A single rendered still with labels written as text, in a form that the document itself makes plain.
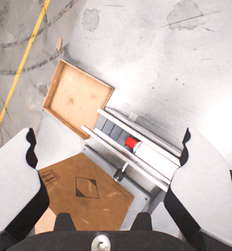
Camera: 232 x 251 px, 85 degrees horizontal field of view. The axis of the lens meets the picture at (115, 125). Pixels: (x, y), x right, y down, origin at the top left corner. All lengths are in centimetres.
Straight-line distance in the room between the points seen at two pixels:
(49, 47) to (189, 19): 194
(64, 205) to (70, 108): 43
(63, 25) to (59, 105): 161
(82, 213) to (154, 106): 42
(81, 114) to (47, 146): 30
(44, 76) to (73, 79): 155
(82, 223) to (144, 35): 64
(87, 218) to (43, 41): 227
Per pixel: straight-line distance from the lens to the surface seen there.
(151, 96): 51
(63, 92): 71
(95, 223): 44
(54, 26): 233
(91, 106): 60
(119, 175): 43
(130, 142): 44
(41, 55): 235
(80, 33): 74
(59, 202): 43
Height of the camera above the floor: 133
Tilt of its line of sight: 66 degrees down
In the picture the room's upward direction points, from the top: 100 degrees counter-clockwise
